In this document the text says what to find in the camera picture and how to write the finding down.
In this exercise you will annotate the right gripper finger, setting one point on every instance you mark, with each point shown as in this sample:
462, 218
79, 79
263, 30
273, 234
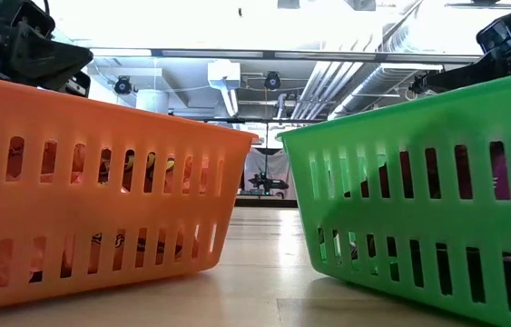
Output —
464, 75

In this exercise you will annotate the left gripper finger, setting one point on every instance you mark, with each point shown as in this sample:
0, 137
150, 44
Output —
51, 59

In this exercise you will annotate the orange Reese's candy pack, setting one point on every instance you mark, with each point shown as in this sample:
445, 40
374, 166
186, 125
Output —
128, 168

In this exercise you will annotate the black background robot arm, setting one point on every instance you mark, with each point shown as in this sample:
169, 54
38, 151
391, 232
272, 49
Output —
266, 184

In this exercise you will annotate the black round ceiling fixture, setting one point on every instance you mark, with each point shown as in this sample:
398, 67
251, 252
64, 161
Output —
122, 85
272, 81

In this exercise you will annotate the white round column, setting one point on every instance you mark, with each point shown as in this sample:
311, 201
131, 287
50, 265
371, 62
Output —
152, 101

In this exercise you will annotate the white ceiling pipe bundle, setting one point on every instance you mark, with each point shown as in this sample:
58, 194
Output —
318, 91

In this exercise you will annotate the green plastic basket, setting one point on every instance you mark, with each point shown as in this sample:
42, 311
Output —
418, 218

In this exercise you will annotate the orange plastic basket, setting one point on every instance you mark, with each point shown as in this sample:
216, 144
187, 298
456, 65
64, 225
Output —
101, 213

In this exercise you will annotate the white ceiling box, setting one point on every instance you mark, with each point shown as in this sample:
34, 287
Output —
223, 75

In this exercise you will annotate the grey ceiling beam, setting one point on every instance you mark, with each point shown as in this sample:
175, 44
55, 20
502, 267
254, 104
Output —
282, 54

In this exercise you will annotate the white cloth cover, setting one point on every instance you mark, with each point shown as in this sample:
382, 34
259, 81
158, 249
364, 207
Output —
278, 163

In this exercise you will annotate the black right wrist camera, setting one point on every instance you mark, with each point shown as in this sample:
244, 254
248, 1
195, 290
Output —
495, 35

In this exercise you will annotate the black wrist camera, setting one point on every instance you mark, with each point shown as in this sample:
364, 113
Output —
37, 18
495, 35

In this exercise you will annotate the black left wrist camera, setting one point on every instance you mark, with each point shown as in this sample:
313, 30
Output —
37, 18

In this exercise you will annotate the white ribbed air duct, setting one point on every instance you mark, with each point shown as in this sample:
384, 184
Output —
382, 86

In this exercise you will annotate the black metal table frame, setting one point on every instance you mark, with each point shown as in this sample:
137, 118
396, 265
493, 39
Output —
266, 202

